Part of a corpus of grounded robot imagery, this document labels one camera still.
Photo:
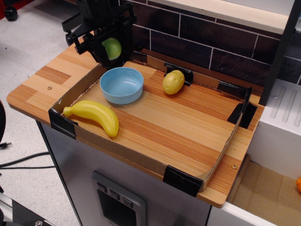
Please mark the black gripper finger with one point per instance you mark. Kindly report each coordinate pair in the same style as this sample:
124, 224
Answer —
97, 50
125, 37

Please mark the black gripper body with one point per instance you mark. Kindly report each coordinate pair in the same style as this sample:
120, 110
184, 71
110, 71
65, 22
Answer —
99, 20

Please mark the green toy pear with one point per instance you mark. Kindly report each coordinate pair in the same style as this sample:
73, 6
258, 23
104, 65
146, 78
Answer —
112, 47

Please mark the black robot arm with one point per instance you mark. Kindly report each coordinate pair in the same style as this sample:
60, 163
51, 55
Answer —
97, 22

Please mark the light blue bowl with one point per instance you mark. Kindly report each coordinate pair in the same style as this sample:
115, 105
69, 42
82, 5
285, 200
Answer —
122, 85

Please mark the black caster wheel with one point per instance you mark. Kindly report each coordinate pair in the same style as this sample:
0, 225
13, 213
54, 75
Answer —
70, 38
10, 13

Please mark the yellow plastic banana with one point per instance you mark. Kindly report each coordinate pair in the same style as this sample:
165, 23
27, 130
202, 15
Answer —
97, 112

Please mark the yellow toy potato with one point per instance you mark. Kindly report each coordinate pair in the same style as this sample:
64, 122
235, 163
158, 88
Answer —
173, 82

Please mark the cardboard fence with black tape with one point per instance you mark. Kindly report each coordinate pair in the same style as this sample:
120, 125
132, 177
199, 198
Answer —
194, 140

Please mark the black caster wheel far left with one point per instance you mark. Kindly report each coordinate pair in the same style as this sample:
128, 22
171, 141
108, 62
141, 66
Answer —
10, 13

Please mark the wooden shelf board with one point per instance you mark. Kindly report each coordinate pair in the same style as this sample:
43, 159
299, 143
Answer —
234, 13

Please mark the black power plug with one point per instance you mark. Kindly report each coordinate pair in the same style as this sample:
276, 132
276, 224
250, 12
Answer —
4, 145

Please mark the grey toy oven panel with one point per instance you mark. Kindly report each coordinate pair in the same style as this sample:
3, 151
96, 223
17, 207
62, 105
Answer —
119, 206

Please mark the white toy sink counter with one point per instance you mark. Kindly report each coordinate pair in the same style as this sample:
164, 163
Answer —
276, 143

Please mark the orange toy fruit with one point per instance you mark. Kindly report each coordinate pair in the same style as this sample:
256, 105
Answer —
298, 184

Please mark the black upright post right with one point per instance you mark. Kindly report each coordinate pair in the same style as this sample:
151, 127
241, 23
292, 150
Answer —
280, 53

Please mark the black base plate with screw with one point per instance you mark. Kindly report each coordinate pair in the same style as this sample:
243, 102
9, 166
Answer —
15, 214

